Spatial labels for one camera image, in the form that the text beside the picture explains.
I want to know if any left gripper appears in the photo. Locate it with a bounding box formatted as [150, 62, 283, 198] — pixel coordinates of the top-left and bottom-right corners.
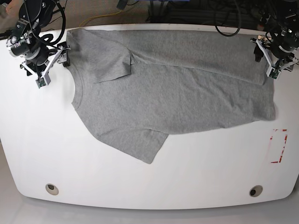
[254, 22, 299, 63]

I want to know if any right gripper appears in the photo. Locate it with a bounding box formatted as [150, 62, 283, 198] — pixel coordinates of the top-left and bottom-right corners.
[7, 20, 71, 76]

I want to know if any grey T-shirt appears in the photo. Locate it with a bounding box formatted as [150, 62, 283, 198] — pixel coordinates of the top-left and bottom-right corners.
[66, 29, 276, 164]

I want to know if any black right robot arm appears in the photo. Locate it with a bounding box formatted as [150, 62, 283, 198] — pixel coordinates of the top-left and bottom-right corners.
[7, 0, 70, 86]

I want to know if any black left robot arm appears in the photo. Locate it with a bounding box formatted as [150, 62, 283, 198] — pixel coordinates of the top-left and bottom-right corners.
[247, 0, 299, 62]

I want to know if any red tape rectangle marking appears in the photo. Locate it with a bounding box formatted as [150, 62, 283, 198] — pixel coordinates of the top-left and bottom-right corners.
[268, 129, 288, 164]

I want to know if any left table grommet hole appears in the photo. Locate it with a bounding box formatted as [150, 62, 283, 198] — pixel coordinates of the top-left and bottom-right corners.
[45, 184, 59, 196]

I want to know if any table grommet hole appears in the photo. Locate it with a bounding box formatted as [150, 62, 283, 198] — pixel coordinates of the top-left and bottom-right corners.
[249, 185, 263, 197]
[45, 184, 59, 196]

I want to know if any right table grommet hole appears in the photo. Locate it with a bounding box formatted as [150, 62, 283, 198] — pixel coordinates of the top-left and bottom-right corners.
[249, 185, 263, 197]

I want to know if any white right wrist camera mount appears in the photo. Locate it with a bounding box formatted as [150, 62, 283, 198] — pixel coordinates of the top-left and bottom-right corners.
[20, 42, 70, 89]

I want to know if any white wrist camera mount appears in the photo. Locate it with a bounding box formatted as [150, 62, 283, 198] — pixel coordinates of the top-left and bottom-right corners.
[20, 42, 70, 89]
[250, 36, 299, 79]

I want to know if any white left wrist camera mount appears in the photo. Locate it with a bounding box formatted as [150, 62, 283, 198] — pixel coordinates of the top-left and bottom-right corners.
[250, 36, 299, 79]

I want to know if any yellow cable on floor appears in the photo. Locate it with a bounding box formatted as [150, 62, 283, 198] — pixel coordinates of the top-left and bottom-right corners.
[80, 3, 126, 28]

